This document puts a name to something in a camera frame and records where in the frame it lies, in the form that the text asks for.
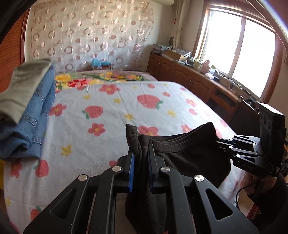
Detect white floral bed sheet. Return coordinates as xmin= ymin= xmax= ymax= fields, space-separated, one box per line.
xmin=4 ymin=81 xmax=235 ymax=233

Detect folded olive grey garment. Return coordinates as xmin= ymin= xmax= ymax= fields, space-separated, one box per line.
xmin=1 ymin=58 xmax=52 ymax=124

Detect cardboard box on cabinet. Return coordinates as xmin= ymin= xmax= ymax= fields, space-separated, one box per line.
xmin=165 ymin=50 xmax=182 ymax=60

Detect blue item on box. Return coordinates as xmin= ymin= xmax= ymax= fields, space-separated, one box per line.
xmin=91 ymin=58 xmax=111 ymax=70

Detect black pants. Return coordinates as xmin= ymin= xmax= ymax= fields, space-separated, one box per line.
xmin=125 ymin=122 xmax=231 ymax=233

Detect folded blue jeans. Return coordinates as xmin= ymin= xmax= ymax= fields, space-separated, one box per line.
xmin=1 ymin=65 xmax=56 ymax=162

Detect beige side window curtain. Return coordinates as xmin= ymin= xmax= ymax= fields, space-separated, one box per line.
xmin=173 ymin=0 xmax=190 ymax=49

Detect person's right hand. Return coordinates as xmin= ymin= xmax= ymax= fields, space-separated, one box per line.
xmin=243 ymin=172 xmax=278 ymax=195

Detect wooden framed window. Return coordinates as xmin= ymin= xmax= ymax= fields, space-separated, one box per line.
xmin=192 ymin=1 xmax=283 ymax=103

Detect sheer circle pattern curtain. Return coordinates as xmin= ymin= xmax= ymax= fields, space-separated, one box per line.
xmin=24 ymin=0 xmax=154 ymax=73

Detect white wall air conditioner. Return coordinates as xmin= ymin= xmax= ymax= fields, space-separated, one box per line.
xmin=152 ymin=0 xmax=174 ymax=6

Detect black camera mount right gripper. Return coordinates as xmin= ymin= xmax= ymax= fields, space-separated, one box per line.
xmin=258 ymin=103 xmax=286 ymax=160

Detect wooden low cabinet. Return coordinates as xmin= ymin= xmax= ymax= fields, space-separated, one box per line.
xmin=147 ymin=53 xmax=259 ymax=124

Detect pink floral blanket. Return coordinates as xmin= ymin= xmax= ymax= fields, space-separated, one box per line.
xmin=55 ymin=70 xmax=157 ymax=93

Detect black sleeve right forearm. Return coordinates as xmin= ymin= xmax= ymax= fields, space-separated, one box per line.
xmin=248 ymin=174 xmax=287 ymax=233

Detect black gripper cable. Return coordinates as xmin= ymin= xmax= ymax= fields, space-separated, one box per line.
xmin=236 ymin=179 xmax=264 ymax=207

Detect pink bottle on cabinet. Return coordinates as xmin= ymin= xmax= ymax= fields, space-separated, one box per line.
xmin=200 ymin=60 xmax=210 ymax=74

